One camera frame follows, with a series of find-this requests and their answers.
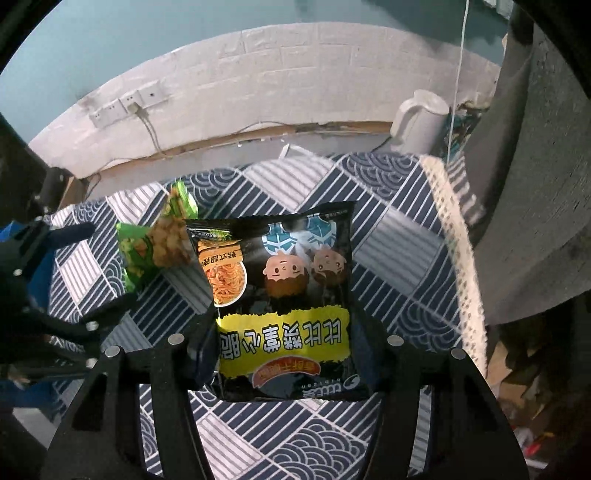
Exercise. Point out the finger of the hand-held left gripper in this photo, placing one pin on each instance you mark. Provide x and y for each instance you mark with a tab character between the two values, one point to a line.
69	231
106	314

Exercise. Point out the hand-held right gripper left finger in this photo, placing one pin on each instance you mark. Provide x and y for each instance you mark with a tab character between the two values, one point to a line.
205	355

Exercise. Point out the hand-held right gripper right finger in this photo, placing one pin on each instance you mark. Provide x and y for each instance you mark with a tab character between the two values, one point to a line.
375	341

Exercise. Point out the green snack packet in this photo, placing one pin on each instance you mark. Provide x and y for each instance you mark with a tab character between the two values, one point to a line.
147	249

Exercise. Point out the black yellow-label noodle snack packet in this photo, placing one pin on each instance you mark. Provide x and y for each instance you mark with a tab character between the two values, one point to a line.
286	300

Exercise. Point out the dark equipment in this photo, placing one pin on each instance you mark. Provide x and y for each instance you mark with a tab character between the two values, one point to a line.
51	184

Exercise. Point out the blue cardboard box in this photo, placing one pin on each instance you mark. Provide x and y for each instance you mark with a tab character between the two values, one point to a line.
32	398

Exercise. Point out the navy white patterned tablecloth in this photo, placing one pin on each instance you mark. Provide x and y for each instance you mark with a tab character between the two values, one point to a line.
392	258

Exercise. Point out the grey cloth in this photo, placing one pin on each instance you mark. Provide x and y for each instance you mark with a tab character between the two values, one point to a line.
531	184

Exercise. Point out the white electric kettle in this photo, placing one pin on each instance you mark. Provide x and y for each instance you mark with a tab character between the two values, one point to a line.
418	122

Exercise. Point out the white wall socket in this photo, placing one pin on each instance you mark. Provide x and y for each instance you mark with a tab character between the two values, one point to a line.
153	93
131	104
107	115

